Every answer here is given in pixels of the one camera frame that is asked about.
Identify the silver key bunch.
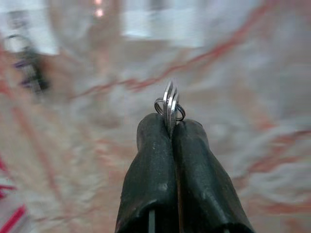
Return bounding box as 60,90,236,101
154,81,187,136

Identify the marble pattern red edged table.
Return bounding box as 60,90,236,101
0,0,311,233

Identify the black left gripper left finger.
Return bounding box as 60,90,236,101
115,113,180,233

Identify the dark headed key bunch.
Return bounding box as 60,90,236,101
3,33,51,92

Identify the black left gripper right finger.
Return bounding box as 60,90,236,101
172,119,255,233

